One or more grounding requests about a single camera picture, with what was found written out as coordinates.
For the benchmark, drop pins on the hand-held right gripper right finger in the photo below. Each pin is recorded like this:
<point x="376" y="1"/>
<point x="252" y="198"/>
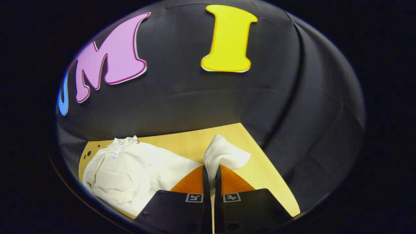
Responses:
<point x="247" y="211"/>

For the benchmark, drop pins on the black backdrop cloth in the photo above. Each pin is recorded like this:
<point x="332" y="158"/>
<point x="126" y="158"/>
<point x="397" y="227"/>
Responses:
<point x="195" y="97"/>

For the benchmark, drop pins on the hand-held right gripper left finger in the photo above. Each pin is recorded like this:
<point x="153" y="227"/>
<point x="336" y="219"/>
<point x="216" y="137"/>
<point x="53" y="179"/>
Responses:
<point x="182" y="211"/>

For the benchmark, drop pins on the white sweatshirt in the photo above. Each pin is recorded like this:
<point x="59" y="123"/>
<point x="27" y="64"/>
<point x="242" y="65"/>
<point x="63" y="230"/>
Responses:
<point x="139" y="169"/>

